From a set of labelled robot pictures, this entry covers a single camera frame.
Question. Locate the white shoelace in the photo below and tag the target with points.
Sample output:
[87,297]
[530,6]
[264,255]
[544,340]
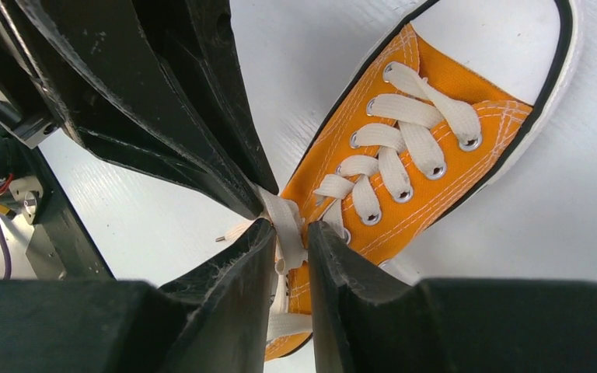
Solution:
[415,108]

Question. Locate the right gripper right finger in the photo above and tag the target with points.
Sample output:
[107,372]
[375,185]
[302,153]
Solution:
[365,320]

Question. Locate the orange canvas sneaker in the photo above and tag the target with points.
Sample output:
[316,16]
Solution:
[510,60]

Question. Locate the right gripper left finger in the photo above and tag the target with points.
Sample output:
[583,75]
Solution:
[212,319]

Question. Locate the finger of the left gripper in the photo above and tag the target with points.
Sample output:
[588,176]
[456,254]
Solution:
[196,41]
[95,71]

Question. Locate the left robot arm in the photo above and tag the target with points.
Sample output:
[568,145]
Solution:
[24,124]

